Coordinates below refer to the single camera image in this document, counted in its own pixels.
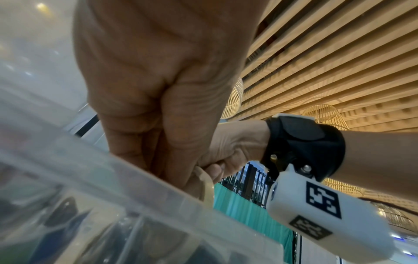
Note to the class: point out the person's right hand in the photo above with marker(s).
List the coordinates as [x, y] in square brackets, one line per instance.
[238, 144]

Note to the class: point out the person's left hand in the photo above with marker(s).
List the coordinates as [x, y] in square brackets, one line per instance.
[170, 77]

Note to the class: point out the small clear tape roll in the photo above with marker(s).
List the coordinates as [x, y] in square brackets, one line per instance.
[206, 185]

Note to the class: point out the transparent storage box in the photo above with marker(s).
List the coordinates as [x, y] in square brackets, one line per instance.
[85, 206]

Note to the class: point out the person's right forearm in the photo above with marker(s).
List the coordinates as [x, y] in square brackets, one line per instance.
[385, 165]

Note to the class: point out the wicker pendant lamp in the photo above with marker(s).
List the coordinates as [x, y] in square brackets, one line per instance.
[398, 216]
[233, 100]
[326, 116]
[346, 188]

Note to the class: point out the black marker wristband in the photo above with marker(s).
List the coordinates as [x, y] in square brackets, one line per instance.
[307, 147]

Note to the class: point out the green curtain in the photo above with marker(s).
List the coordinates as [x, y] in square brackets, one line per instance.
[255, 216]

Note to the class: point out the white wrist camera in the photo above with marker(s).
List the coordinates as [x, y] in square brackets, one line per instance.
[326, 221]

